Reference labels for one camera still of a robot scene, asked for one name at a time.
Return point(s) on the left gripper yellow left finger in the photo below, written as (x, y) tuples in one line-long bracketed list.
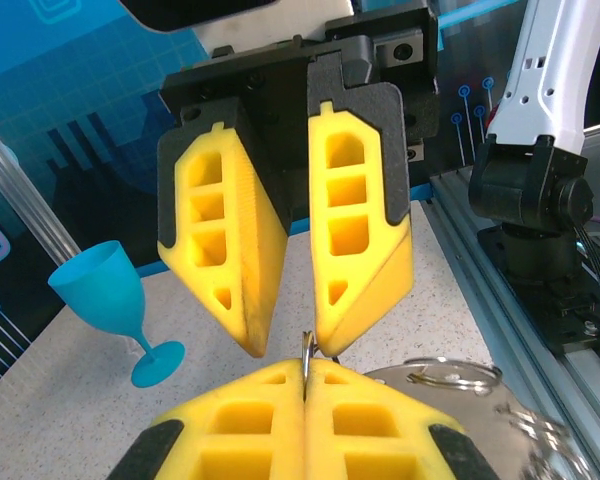
[(240, 440)]

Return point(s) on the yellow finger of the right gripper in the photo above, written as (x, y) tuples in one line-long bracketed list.
[(385, 280), (252, 250)]

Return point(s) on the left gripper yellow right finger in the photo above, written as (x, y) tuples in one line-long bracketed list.
[(380, 450)]

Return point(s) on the metal keyring plate with rings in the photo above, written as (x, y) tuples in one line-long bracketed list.
[(470, 420)]

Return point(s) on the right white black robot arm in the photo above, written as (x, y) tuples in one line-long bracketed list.
[(545, 75)]

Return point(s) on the teal plastic goblet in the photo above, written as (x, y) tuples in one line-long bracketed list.
[(105, 295)]

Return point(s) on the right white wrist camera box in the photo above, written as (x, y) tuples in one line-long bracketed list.
[(280, 35)]

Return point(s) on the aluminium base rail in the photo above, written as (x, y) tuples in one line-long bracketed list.
[(480, 260)]

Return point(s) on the aluminium frame post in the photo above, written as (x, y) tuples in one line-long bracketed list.
[(25, 200)]

